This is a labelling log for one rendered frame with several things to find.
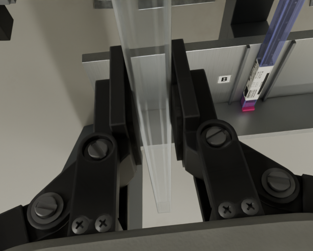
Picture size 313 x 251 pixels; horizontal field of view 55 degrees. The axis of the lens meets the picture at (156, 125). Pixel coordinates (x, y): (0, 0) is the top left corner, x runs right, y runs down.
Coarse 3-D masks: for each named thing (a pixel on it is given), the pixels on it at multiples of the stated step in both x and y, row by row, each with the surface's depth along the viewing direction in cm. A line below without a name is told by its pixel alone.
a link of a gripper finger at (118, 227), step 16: (80, 144) 9; (96, 144) 9; (112, 144) 9; (80, 160) 9; (96, 160) 9; (112, 160) 9; (80, 176) 8; (96, 176) 8; (112, 176) 8; (80, 192) 8; (96, 192) 8; (112, 192) 8; (128, 192) 11; (80, 208) 8; (96, 208) 8; (112, 208) 8; (128, 208) 10; (80, 224) 8; (96, 224) 8; (112, 224) 8; (128, 224) 10
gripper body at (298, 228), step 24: (264, 216) 7; (288, 216) 7; (312, 216) 7; (48, 240) 7; (72, 240) 7; (96, 240) 7; (120, 240) 7; (144, 240) 7; (168, 240) 7; (192, 240) 7; (216, 240) 7; (240, 240) 7; (264, 240) 7; (288, 240) 6; (312, 240) 6
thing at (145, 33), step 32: (128, 0) 7; (160, 0) 7; (128, 32) 8; (160, 32) 8; (128, 64) 9; (160, 64) 9; (160, 96) 11; (160, 128) 13; (160, 160) 17; (160, 192) 23
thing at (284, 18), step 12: (288, 0) 21; (300, 0) 22; (276, 12) 23; (288, 12) 22; (276, 24) 24; (288, 24) 24; (276, 36) 25; (264, 48) 27; (276, 48) 26; (264, 60) 27
